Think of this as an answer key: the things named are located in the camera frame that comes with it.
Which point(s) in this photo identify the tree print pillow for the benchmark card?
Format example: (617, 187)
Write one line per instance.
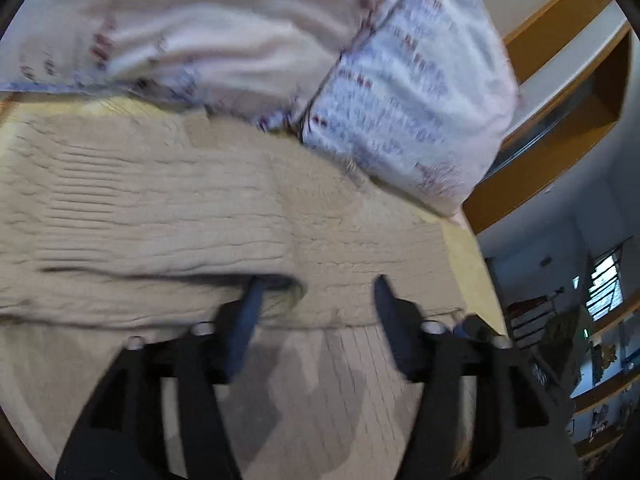
(415, 85)

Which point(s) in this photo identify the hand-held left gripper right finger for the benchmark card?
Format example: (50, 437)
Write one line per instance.
(387, 320)

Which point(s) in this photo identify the pink floral pillow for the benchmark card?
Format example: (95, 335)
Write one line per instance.
(225, 25)

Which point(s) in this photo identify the barred window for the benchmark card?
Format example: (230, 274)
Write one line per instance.
(606, 282)

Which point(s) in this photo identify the yellow patterned bed sheet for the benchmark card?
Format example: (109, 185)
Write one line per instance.
(472, 270)

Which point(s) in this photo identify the dark shelf rack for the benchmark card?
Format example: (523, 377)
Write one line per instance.
(530, 322)

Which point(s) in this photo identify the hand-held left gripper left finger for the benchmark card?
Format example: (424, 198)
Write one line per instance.
(247, 320)

